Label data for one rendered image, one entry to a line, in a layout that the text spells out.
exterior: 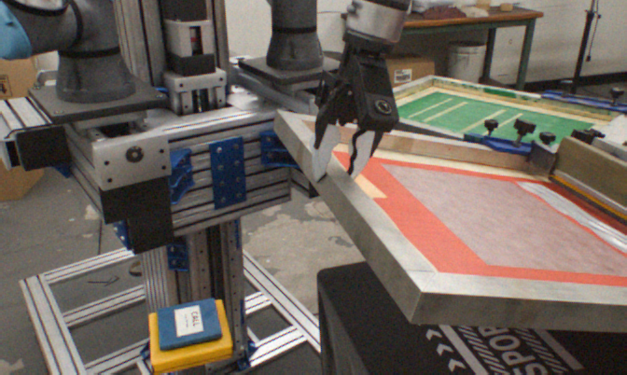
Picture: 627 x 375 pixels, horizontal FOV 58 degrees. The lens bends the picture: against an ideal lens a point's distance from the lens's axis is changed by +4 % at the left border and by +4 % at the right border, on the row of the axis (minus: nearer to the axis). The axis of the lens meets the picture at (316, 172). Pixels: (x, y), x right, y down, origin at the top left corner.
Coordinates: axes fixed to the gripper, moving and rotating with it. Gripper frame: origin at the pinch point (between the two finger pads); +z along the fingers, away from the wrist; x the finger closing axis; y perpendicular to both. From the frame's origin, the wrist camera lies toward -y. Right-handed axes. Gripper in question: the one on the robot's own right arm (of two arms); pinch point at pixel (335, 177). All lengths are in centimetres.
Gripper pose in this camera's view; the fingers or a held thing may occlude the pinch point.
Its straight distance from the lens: 79.3
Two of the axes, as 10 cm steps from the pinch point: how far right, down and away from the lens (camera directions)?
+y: -3.0, -4.0, 8.6
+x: -9.2, -1.2, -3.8
